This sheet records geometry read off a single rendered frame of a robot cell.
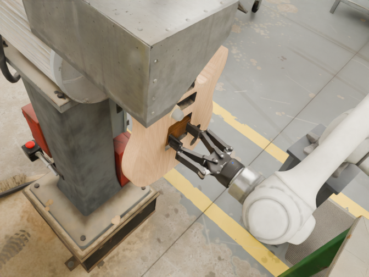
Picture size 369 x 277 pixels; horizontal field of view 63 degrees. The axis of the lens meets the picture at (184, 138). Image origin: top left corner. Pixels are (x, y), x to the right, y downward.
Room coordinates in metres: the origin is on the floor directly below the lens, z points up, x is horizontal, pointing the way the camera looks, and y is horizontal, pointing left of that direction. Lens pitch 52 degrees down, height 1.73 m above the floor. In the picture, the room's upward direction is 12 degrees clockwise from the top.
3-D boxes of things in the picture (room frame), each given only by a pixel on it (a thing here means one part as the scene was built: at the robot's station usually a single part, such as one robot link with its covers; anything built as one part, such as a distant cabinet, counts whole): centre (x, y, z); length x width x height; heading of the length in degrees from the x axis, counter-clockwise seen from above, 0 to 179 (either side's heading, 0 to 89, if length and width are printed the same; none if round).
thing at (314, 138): (0.90, -0.64, 0.73); 0.22 x 0.18 x 0.06; 49
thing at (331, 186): (0.89, -0.66, 0.35); 0.28 x 0.28 x 0.70; 49
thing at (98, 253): (0.70, 0.42, 0.12); 0.61 x 0.51 x 0.25; 147
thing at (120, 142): (0.84, 0.34, 0.49); 0.25 x 0.12 x 0.37; 57
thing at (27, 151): (0.69, 0.63, 0.46); 0.25 x 0.07 x 0.08; 57
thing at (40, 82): (0.70, 0.42, 1.11); 0.36 x 0.24 x 0.04; 57
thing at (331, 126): (0.88, -0.66, 0.87); 0.18 x 0.16 x 0.22; 50
